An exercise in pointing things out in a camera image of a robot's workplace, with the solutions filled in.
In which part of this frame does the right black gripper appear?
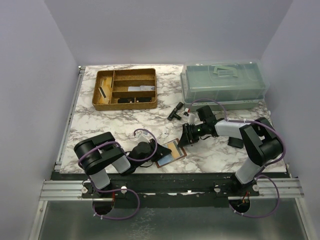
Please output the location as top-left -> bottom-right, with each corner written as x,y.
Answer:
177,122 -> 207,148

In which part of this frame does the blue credit card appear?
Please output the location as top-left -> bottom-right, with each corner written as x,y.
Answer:
157,154 -> 175,168

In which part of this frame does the brown leather card holder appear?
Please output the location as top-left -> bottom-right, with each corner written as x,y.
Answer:
156,138 -> 187,168

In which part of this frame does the striped gold credit card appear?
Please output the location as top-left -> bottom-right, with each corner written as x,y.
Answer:
98,85 -> 109,99

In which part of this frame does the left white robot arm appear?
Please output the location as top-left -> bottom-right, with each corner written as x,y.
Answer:
73,132 -> 172,198

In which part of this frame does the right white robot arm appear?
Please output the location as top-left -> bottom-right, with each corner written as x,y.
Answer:
178,105 -> 286,196

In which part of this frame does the white card in tray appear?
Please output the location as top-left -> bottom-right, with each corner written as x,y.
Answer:
128,85 -> 156,92

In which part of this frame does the black T-shaped pipe fitting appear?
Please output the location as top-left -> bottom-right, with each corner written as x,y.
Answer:
167,102 -> 184,121

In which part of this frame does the black snap wallet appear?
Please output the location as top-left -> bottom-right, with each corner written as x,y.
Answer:
227,137 -> 244,149

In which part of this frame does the black item in tray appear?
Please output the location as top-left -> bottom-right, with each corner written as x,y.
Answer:
117,97 -> 152,104

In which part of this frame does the brown cork organizer tray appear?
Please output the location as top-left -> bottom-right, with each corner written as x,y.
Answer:
92,68 -> 158,111

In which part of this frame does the clear lidded plastic box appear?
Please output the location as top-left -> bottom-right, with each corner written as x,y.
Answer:
180,59 -> 270,112

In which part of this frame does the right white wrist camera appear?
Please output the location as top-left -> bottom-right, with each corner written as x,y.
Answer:
183,108 -> 196,125

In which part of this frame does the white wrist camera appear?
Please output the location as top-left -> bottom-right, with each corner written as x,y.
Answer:
183,108 -> 196,125
136,130 -> 151,143

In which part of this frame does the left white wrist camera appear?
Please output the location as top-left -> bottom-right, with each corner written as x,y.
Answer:
136,130 -> 151,143

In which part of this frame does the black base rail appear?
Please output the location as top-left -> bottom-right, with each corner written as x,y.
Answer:
47,172 -> 259,211

